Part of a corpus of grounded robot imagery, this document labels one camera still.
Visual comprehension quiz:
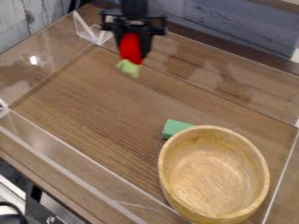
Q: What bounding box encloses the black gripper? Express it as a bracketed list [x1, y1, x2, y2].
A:
[99, 8, 167, 58]

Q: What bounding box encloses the red plush strawberry toy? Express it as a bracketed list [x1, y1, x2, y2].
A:
[117, 32, 143, 78]

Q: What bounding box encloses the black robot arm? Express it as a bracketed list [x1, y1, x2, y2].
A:
[101, 0, 167, 60]

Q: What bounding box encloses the green foam block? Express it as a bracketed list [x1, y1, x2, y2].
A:
[163, 119, 193, 140]

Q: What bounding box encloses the wooden oval bowl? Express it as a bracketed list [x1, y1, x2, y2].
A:
[158, 125, 270, 224]

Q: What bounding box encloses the black metal table leg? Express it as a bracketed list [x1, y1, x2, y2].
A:
[26, 185, 67, 224]

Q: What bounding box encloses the clear acrylic corner bracket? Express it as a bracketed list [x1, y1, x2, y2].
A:
[73, 11, 114, 46]

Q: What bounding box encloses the clear acrylic tray wall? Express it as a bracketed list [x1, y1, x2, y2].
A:
[0, 5, 299, 224]

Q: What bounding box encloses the black cable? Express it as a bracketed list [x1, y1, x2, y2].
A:
[0, 200, 27, 224]

